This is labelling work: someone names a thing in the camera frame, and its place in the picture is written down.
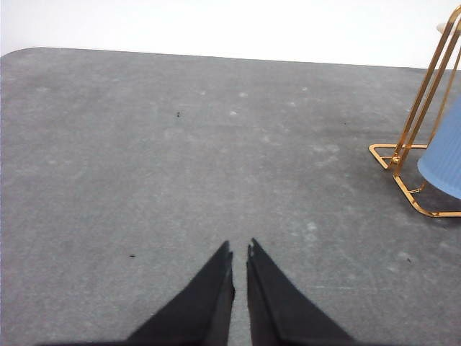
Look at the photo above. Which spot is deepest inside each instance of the gold wire cup rack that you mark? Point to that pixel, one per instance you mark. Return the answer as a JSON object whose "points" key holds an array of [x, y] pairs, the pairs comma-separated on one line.
{"points": [[424, 112]]}

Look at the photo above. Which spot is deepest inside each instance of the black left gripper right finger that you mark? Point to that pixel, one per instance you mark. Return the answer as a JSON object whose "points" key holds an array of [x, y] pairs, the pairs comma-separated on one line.
{"points": [[281, 311]]}

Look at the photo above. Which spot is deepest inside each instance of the grey table mat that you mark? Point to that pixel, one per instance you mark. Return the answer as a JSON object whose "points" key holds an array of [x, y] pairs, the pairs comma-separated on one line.
{"points": [[123, 173]]}

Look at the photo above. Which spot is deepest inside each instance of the blue ribbed cup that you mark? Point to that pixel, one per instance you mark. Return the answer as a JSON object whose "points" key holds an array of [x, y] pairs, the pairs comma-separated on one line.
{"points": [[440, 164]]}

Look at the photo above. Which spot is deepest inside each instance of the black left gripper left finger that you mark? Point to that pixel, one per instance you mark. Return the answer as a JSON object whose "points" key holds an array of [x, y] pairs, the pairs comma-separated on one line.
{"points": [[200, 314]]}

